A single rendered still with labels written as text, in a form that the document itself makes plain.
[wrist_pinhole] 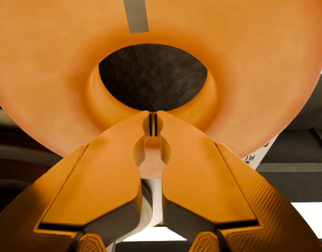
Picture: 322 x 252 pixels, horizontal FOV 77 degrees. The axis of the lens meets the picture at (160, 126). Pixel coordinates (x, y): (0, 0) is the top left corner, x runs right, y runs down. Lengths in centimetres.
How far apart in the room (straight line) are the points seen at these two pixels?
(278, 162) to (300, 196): 334
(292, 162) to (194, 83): 579
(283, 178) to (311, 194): 98
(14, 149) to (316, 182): 971
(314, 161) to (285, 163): 75
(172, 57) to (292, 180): 906
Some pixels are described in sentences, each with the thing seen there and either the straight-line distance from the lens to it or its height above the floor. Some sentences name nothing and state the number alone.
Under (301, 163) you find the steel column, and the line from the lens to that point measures 622.
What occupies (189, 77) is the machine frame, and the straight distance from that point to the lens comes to 36.
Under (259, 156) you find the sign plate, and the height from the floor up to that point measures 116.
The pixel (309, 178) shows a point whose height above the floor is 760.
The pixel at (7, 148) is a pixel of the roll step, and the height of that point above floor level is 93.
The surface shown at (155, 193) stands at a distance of 35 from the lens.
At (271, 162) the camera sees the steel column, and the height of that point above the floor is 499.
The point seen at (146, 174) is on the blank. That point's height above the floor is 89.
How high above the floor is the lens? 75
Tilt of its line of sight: 47 degrees up
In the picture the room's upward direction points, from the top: 179 degrees counter-clockwise
